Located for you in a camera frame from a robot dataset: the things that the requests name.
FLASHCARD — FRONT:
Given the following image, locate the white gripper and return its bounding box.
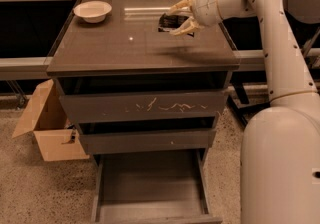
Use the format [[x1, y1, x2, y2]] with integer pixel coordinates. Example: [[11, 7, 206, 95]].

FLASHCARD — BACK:
[[166, 0, 222, 36]]

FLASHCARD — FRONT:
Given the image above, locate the black rxbar chocolate bar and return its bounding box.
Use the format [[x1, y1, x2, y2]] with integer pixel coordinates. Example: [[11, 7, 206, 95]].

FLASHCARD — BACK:
[[158, 14, 188, 32]]

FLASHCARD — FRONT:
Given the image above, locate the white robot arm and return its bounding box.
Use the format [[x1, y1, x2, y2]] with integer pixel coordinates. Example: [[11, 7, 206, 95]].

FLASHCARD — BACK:
[[169, 0, 320, 224]]

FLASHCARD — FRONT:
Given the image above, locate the grey drawer cabinet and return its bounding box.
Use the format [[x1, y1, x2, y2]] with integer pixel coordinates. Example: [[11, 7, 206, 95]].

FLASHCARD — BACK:
[[46, 0, 241, 156]]

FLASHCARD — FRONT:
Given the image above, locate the grey top drawer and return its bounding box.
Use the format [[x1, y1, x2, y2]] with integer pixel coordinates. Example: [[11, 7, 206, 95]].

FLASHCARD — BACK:
[[60, 91, 226, 123]]

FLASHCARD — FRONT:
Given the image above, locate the grey middle drawer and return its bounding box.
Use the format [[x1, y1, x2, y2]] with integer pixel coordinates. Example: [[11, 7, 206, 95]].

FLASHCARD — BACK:
[[80, 129, 216, 155]]

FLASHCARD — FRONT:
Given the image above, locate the grey open bottom drawer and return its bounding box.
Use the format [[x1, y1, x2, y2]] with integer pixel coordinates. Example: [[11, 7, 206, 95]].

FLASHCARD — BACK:
[[91, 150, 222, 224]]

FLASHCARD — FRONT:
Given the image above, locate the white bowl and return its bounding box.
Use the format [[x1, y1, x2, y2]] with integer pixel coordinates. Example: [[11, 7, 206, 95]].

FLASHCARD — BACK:
[[74, 1, 112, 23]]

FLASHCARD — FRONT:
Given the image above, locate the black rolling stand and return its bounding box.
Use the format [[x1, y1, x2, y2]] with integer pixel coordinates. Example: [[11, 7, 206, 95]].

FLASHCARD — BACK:
[[223, 0, 320, 127]]

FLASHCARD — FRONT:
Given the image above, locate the brown cardboard box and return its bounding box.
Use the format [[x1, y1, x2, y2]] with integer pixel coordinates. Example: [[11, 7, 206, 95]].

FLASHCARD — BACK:
[[12, 80, 89, 161]]

